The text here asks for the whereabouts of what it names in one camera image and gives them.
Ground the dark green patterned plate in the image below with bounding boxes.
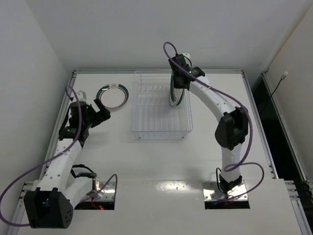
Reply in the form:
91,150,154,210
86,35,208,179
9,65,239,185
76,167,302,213
177,89,185,105

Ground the green red rimmed plate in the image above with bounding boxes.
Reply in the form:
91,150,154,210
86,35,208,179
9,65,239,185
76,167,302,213
96,83,129,112
169,72,183,107

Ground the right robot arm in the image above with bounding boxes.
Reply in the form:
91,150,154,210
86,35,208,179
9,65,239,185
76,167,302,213
169,53,248,168

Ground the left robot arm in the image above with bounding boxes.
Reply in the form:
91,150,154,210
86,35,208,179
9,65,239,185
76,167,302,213
24,98,111,229

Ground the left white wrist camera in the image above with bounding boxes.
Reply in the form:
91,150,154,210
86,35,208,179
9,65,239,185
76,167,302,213
77,91,87,102

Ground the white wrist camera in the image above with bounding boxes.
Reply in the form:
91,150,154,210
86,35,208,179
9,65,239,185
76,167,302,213
182,53,190,59
77,91,87,102

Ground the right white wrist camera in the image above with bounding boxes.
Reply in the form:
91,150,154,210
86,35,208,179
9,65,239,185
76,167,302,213
182,53,190,59

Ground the white wire dish rack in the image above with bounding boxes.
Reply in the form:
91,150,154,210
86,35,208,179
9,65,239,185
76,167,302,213
132,70,193,140

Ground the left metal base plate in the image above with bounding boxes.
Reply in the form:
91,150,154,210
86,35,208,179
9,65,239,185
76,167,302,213
80,180,116,203

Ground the metal base plate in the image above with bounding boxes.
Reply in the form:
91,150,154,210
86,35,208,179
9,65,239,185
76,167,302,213
202,181,248,202
80,180,116,203

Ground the black wall cable with plug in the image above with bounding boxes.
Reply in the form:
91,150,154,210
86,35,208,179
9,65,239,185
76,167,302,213
270,71,289,98

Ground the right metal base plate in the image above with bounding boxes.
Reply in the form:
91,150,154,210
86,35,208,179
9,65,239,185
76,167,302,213
202,181,248,202

